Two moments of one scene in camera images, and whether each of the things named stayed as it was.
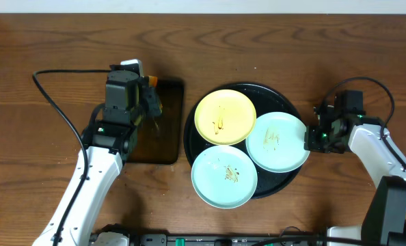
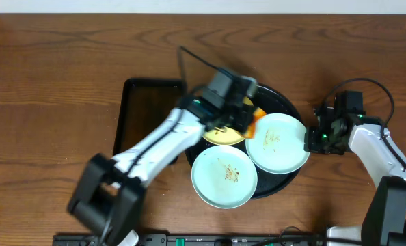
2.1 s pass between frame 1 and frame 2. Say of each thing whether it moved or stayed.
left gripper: moved
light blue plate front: stayed
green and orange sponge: moved
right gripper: stayed
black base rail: stayed
